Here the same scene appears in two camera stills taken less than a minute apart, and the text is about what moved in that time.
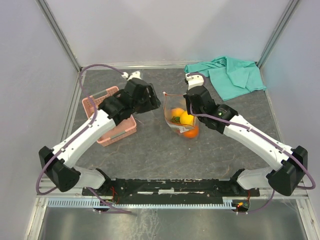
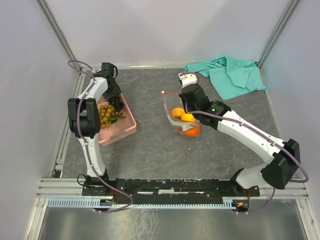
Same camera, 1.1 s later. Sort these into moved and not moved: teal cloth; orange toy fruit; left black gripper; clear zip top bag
Moved: left black gripper
Not moved: clear zip top bag; orange toy fruit; teal cloth
